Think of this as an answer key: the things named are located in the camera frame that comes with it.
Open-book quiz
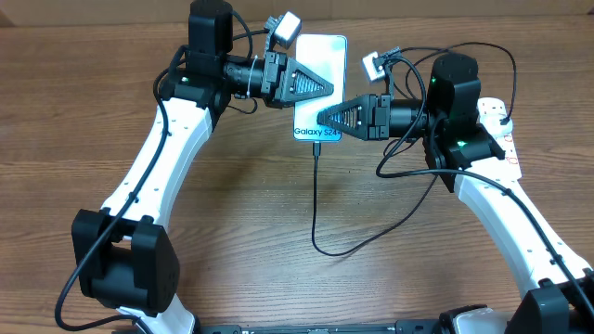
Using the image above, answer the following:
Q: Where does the smartphone with blue screen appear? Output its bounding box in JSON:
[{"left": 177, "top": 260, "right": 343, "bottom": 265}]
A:
[{"left": 292, "top": 34, "right": 347, "bottom": 142}]

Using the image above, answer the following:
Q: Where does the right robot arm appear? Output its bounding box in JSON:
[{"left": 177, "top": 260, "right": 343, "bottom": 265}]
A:
[{"left": 316, "top": 46, "right": 593, "bottom": 333}]

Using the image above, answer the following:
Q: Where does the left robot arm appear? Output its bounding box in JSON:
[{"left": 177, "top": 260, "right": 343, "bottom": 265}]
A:
[{"left": 67, "top": 1, "right": 334, "bottom": 333}]

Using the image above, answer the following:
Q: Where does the white charger plug adapter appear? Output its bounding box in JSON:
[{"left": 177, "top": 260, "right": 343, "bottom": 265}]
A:
[{"left": 480, "top": 113, "right": 513, "bottom": 137}]

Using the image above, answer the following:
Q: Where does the white power strip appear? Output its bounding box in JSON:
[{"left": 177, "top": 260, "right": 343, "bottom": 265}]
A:
[{"left": 477, "top": 97, "right": 522, "bottom": 181}]

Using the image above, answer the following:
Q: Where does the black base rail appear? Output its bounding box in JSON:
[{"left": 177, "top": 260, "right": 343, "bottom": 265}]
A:
[{"left": 110, "top": 303, "right": 525, "bottom": 334}]

